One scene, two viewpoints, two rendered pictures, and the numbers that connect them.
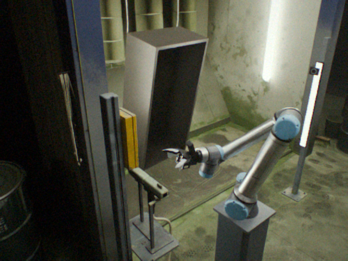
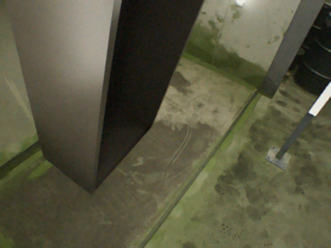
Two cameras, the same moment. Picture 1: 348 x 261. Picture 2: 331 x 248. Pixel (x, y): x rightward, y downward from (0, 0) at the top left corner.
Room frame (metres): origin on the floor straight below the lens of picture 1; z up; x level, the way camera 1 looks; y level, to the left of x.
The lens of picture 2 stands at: (1.75, 0.17, 1.67)
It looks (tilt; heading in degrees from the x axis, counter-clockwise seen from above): 46 degrees down; 338
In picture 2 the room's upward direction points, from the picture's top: 9 degrees clockwise
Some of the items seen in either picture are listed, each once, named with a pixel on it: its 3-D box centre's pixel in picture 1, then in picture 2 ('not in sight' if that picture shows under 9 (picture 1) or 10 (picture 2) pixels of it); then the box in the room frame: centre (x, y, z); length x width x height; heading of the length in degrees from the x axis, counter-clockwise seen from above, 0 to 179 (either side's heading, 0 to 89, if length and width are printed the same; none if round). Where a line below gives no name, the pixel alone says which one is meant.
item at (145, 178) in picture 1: (138, 184); not in sight; (1.36, 0.18, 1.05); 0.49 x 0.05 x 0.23; 39
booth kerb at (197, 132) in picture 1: (162, 145); (104, 99); (3.51, 0.11, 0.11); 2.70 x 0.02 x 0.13; 129
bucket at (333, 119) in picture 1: (334, 126); (289, 57); (3.99, -2.42, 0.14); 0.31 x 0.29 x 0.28; 129
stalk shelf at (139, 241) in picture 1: (145, 236); not in sight; (1.24, 0.14, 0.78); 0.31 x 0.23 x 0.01; 39
